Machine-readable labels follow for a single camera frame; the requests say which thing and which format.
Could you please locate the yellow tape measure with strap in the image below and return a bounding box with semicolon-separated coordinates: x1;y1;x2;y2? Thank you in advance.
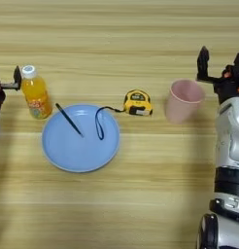
94;89;154;141

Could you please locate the orange juice bottle white cap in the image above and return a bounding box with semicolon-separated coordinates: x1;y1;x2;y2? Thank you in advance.
20;64;53;121

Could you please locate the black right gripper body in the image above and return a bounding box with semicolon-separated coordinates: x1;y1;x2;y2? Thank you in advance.
207;64;239;105

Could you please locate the light blue round plate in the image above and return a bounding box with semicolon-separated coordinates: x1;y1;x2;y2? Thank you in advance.
41;103;120;173

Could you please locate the pink plastic cup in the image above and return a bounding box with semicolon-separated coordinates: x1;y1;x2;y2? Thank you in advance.
164;79;206;125

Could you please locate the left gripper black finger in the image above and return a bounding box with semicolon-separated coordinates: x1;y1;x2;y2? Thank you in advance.
13;65;22;91

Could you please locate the black pen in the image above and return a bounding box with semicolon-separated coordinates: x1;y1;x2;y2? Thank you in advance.
54;102;85;137

